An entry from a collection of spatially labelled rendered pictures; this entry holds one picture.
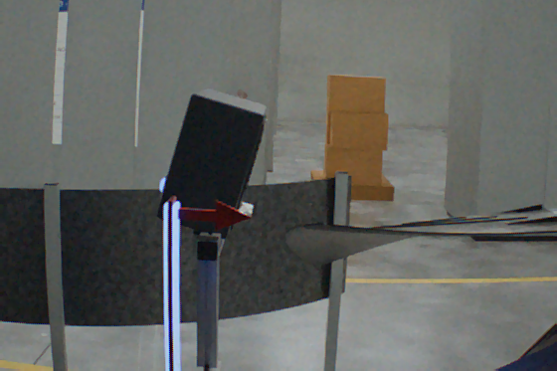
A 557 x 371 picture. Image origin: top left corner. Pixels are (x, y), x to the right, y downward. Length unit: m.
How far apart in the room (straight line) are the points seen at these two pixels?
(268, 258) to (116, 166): 4.23
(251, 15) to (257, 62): 0.27
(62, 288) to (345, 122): 6.53
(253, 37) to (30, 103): 2.57
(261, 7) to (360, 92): 3.92
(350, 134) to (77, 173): 3.08
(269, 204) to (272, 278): 0.23
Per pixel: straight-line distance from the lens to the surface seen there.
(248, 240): 2.59
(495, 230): 0.65
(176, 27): 6.68
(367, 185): 8.81
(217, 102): 1.25
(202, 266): 1.23
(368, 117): 8.74
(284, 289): 2.72
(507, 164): 6.86
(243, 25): 4.92
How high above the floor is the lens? 1.30
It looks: 6 degrees down
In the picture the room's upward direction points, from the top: 2 degrees clockwise
